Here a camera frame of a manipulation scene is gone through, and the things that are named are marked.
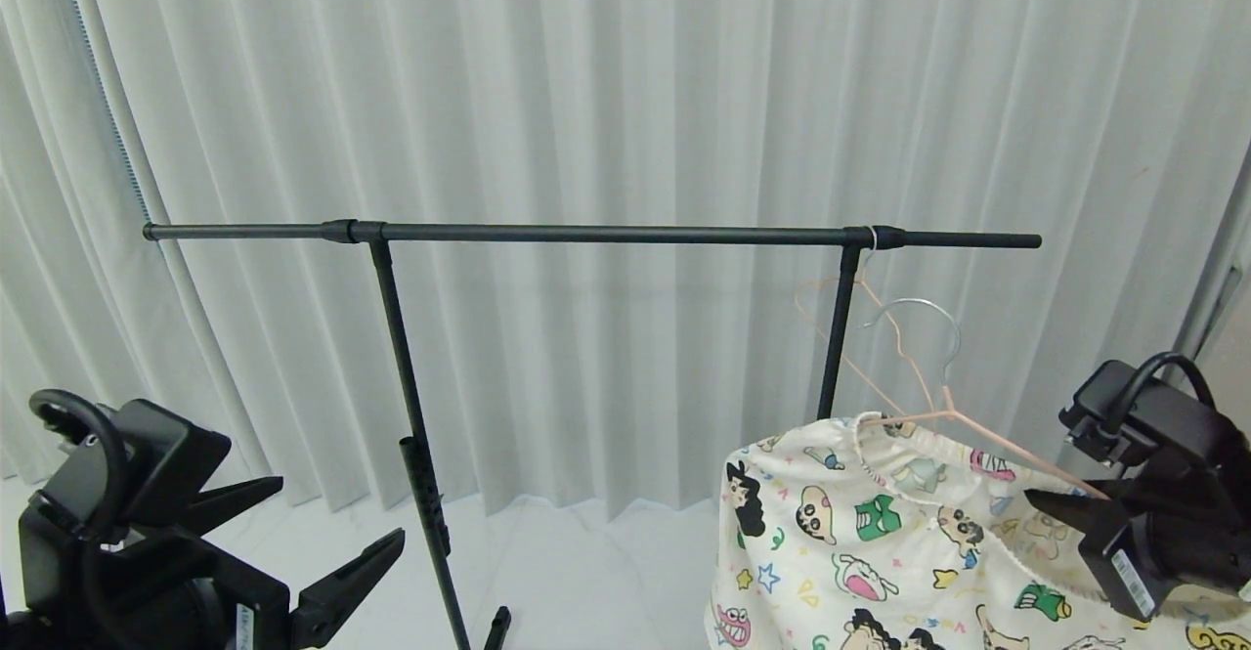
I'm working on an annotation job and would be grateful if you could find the black clothes rack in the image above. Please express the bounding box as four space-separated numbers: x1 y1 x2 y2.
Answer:
144 220 1043 650

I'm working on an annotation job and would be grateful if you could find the pink clothes hanger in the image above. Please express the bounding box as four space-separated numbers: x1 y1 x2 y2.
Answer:
858 298 1111 501
794 249 939 428

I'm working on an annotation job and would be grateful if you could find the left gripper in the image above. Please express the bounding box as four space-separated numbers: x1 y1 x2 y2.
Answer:
86 476 408 650

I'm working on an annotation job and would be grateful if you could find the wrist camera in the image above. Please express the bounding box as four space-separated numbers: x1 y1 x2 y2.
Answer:
20 399 236 622
1058 359 1251 509

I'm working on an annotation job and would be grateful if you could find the white curtain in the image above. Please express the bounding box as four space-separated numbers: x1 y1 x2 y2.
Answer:
0 0 1251 524

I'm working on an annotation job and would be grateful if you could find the cream printed garment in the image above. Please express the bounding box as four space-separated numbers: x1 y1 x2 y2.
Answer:
706 413 1251 650

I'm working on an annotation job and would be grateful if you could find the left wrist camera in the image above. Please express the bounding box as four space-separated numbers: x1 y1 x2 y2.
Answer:
20 399 236 622

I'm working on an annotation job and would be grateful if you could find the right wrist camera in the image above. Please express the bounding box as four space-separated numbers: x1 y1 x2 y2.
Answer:
1058 359 1251 509

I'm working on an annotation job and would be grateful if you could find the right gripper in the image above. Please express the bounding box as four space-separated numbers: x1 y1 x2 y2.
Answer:
1023 489 1251 624

